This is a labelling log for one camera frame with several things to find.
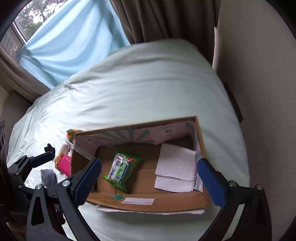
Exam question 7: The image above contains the light green bed sheet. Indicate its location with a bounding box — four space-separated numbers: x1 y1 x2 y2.
6 39 251 241

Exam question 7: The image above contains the white paper towel stack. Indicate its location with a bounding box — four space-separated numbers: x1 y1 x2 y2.
154 144 196 193

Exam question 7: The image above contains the pink zip pouch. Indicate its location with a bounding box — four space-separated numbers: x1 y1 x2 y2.
57 155 71 177

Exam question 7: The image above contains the left brown curtain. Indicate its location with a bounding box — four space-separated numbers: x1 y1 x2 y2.
1 48 50 102

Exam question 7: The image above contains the grey fuzzy sock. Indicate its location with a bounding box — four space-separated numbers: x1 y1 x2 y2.
41 169 57 187

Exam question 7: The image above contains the green wet wipes pack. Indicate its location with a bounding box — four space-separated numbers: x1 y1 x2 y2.
103 152 142 193

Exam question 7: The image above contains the brown fuzzy scrunchie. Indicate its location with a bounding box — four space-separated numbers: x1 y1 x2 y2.
54 144 69 171

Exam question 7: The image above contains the window with white frame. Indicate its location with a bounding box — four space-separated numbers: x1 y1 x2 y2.
1 0 67 61

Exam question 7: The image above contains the green orange plush toy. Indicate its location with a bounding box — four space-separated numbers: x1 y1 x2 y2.
67 129 83 142

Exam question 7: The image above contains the brown curtain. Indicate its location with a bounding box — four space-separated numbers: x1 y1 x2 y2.
1 48 50 102
110 0 220 63

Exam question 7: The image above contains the light blue hanging sheet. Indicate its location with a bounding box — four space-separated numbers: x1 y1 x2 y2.
17 1 129 88

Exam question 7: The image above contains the cardboard box with pink lining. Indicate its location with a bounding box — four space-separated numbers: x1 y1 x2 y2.
71 117 211 214

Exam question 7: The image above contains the right brown curtain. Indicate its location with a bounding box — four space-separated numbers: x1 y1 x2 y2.
110 0 220 63

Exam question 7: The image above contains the black hair scrunchie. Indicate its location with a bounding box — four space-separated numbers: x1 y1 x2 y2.
44 143 55 154

